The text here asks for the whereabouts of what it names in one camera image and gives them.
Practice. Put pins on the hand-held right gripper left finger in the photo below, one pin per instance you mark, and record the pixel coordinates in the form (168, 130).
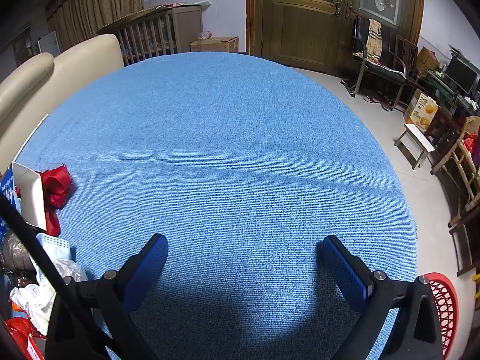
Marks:
(146, 270)

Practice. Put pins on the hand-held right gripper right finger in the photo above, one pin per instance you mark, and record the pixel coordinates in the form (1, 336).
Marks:
(347, 273)

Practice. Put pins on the red plastic basket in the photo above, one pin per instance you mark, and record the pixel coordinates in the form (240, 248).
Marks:
(446, 307)

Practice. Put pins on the black plastic bag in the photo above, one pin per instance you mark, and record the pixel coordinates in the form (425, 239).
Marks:
(15, 251)

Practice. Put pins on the blue white toothpaste box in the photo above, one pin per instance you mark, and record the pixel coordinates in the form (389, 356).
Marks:
(32, 195)

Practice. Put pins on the orange red plastic bag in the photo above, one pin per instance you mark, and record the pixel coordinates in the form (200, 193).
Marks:
(20, 335)

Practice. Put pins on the blue tablecloth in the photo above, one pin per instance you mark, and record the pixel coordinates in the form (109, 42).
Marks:
(225, 138)

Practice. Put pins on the white step stool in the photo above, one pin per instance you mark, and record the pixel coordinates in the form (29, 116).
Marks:
(416, 137)

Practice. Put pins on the rattan chair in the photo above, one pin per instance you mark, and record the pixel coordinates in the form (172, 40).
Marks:
(461, 157)

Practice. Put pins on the slipper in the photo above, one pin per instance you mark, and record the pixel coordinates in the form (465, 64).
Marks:
(371, 99)

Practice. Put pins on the white thin stick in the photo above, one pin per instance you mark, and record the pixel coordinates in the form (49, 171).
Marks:
(37, 131)

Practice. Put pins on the dark wooden side table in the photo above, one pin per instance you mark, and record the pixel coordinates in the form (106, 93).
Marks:
(446, 127)

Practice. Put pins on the orange print carton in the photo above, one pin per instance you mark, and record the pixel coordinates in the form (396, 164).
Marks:
(420, 112)

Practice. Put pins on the black metal chair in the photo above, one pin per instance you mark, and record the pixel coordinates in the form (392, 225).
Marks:
(382, 71)

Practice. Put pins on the beige sofa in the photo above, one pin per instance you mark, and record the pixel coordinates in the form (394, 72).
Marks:
(56, 78)

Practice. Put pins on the glass computer desk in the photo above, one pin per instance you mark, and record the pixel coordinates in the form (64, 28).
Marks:
(442, 82)

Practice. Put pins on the brown paper bag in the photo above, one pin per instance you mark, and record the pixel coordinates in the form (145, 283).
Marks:
(427, 60)

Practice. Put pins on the slim dark wooden chair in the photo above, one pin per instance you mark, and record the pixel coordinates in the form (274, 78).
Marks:
(407, 52)

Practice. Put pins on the black monitor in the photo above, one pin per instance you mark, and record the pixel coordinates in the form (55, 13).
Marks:
(459, 73)

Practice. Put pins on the wooden crib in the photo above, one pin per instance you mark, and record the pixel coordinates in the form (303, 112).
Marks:
(150, 37)

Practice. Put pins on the plaid scarf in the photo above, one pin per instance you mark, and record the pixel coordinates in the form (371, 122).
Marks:
(374, 39)

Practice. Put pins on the brown cardboard box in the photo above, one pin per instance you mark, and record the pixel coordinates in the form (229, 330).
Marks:
(217, 45)

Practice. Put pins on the clear plastic bottle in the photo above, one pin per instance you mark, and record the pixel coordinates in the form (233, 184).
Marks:
(204, 35)

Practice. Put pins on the wooden double door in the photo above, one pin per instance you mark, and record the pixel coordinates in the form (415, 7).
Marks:
(300, 33)

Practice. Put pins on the whiteboard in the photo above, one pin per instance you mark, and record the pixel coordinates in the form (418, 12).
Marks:
(48, 44)

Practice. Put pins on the pink patterned cloth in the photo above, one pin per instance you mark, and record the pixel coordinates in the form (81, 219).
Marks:
(174, 5)

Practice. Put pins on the brown curtain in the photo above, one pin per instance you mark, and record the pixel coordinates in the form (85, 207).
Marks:
(93, 0)

